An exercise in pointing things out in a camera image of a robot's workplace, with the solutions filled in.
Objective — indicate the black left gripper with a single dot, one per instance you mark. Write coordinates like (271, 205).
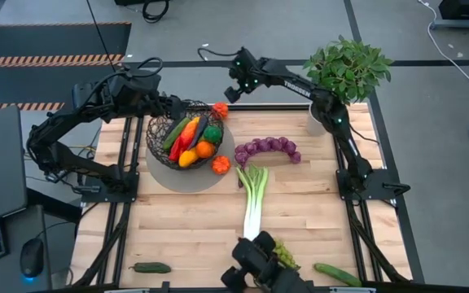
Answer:
(163, 106)

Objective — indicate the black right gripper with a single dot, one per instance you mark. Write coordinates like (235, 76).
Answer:
(246, 73)

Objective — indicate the orange toy bell pepper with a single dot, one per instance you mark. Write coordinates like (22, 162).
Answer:
(221, 164)
(220, 110)

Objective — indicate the dark green toy cucumber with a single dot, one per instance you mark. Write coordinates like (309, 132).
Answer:
(176, 134)
(151, 268)
(336, 274)

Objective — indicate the dark purple toy eggplant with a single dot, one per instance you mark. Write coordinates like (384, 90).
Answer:
(199, 130)

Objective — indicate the red yellow toy mango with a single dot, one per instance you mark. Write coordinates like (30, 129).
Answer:
(185, 136)

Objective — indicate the green toy bell pepper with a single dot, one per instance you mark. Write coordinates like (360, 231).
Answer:
(213, 134)

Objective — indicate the orange toy fruit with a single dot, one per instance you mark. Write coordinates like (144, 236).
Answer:
(205, 149)

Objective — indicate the yellow toy fruit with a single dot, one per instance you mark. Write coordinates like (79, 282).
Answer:
(188, 158)

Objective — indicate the purple toy grape bunch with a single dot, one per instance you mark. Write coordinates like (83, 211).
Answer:
(265, 145)

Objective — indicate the green toy grape bunch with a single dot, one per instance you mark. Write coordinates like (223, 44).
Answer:
(285, 254)

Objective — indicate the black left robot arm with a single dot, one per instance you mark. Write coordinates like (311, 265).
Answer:
(67, 118)

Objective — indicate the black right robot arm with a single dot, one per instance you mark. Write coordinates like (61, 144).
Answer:
(299, 89)

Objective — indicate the grey round mat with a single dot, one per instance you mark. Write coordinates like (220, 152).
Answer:
(185, 181)

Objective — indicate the white cup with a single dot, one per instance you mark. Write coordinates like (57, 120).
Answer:
(314, 124)

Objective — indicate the green potted tree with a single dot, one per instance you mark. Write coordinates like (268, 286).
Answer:
(348, 69)

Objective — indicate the black hazard-striped floor mat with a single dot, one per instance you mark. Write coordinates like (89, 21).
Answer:
(35, 40)

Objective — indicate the black computer mouse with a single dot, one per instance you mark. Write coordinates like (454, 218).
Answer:
(31, 256)

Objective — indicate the grey desk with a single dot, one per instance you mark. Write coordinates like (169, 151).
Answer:
(14, 285)

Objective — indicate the grey equipment stand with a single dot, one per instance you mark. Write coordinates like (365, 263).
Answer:
(462, 8)

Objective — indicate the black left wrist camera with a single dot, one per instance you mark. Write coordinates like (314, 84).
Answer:
(141, 87)

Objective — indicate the black table-level camera mount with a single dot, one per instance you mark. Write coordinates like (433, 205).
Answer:
(255, 256)

